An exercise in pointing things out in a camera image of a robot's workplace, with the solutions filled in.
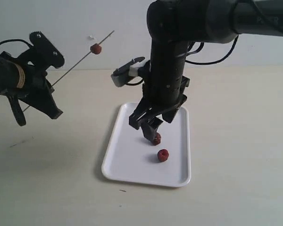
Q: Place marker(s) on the red date top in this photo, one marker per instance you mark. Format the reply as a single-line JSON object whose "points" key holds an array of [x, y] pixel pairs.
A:
{"points": [[96, 49]]}

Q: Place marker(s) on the dark red date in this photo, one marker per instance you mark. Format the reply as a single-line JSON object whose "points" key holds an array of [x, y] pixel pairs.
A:
{"points": [[157, 139]]}

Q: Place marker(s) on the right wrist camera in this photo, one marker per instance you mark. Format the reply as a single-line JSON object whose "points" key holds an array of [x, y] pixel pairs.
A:
{"points": [[126, 73]]}

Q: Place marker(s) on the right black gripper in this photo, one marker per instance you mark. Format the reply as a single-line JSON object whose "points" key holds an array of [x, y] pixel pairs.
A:
{"points": [[162, 88]]}

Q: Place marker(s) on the white rectangular plastic tray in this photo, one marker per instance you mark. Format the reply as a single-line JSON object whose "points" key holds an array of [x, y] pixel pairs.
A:
{"points": [[131, 158]]}

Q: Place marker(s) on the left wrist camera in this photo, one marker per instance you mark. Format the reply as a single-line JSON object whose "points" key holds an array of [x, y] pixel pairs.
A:
{"points": [[47, 50]]}

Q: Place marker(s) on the right grey black robot arm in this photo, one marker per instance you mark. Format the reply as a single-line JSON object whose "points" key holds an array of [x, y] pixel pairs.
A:
{"points": [[175, 26]]}

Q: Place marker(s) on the thin metal skewer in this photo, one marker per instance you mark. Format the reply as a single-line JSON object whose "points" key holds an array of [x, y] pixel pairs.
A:
{"points": [[77, 63]]}

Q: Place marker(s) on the red date bottom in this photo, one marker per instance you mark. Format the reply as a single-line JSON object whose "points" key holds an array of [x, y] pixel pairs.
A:
{"points": [[163, 155]]}

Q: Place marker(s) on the left grey black robot arm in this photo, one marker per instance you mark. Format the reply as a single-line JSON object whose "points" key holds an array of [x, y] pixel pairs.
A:
{"points": [[0, 75]]}

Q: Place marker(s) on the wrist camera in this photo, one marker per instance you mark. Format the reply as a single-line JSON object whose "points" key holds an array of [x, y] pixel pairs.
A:
{"points": [[47, 50], [126, 73]]}

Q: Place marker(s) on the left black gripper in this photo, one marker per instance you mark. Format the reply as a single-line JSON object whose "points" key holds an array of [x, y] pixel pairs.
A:
{"points": [[25, 78]]}

